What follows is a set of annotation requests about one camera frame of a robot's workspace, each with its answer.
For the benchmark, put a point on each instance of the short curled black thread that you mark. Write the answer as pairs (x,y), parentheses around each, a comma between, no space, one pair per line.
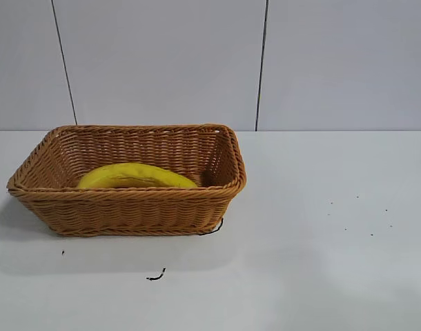
(157,276)

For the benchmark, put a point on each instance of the black thread under basket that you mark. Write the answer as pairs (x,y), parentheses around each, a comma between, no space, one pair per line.
(214,231)

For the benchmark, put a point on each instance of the brown woven wicker basket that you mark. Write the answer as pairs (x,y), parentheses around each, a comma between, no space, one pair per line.
(127,210)

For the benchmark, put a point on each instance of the yellow banana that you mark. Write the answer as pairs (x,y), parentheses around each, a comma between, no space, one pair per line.
(138,176)

